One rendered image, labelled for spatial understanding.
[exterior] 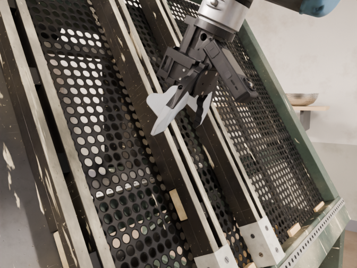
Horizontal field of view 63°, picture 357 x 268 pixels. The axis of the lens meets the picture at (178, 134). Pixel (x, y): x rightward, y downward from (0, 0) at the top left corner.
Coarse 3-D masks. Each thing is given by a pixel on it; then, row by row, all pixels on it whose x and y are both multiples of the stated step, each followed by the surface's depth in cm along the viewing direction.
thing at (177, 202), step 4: (172, 192) 75; (176, 192) 74; (172, 196) 75; (176, 196) 74; (176, 200) 74; (180, 200) 74; (176, 204) 75; (180, 204) 74; (176, 208) 75; (180, 208) 74; (180, 212) 74; (184, 212) 73; (180, 216) 74; (184, 216) 73
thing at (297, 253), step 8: (336, 208) 133; (328, 216) 123; (320, 224) 115; (312, 232) 108; (320, 232) 112; (304, 240) 101; (312, 240) 105; (296, 248) 95; (304, 248) 99; (288, 256) 91; (296, 256) 93; (288, 264) 88
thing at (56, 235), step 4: (56, 232) 52; (56, 236) 52; (56, 240) 52; (60, 240) 51; (56, 244) 52; (60, 244) 51; (60, 248) 51; (60, 252) 52; (60, 256) 52; (64, 256) 51; (64, 260) 51; (64, 264) 51
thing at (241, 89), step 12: (204, 48) 48; (216, 48) 47; (216, 60) 47; (228, 60) 46; (228, 72) 46; (240, 72) 48; (228, 84) 46; (240, 84) 45; (252, 84) 48; (240, 96) 46; (252, 96) 46
